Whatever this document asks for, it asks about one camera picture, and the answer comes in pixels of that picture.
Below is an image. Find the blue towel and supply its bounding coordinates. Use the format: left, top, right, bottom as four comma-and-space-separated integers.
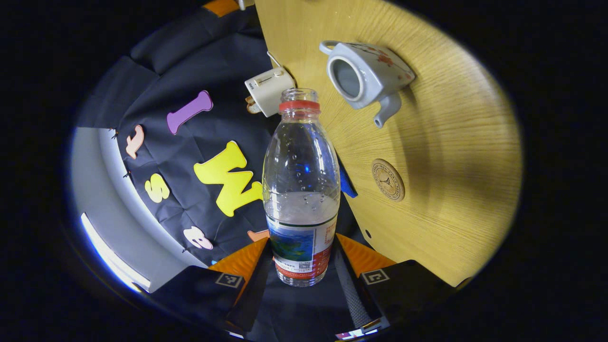
338, 159, 358, 199

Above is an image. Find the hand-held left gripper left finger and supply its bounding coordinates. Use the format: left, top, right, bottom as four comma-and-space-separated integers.
151, 237, 273, 333

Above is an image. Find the round wooden coaster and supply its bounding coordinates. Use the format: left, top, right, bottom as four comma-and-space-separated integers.
371, 158, 406, 202

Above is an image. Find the white toaster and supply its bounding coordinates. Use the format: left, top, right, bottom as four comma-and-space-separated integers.
244, 66, 296, 118

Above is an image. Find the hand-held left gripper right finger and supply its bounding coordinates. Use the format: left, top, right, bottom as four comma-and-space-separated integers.
335, 233, 456, 333

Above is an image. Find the black backdrop cloth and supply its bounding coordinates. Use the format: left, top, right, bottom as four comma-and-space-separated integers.
76, 0, 376, 340

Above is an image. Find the clear plastic water bottle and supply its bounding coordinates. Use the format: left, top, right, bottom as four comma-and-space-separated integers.
262, 88, 341, 287

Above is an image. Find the white teacup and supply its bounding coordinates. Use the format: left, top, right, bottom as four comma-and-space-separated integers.
319, 40, 416, 129

